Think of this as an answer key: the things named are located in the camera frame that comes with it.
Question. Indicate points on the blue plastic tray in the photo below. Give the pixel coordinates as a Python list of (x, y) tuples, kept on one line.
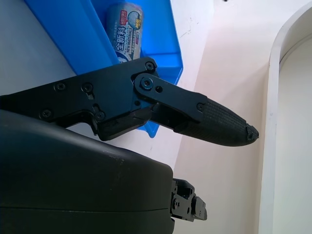
[(73, 24)]

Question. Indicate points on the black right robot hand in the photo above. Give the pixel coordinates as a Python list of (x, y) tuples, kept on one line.
[(73, 182)]

